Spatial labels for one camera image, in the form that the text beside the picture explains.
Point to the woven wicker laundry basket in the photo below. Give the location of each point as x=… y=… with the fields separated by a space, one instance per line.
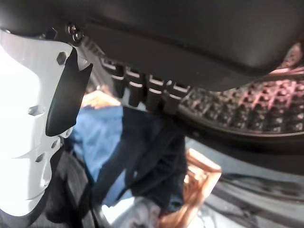
x=202 y=171

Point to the dark navy garment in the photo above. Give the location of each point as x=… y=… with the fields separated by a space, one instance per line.
x=69 y=180

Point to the blue garment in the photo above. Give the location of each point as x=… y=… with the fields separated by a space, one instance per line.
x=99 y=137

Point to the grey front-load washing machine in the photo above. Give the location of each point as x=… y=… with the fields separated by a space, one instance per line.
x=249 y=114

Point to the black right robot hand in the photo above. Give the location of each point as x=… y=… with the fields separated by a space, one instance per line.
x=166 y=28

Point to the white basket liner cloth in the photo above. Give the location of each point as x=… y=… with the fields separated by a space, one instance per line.
x=133 y=213

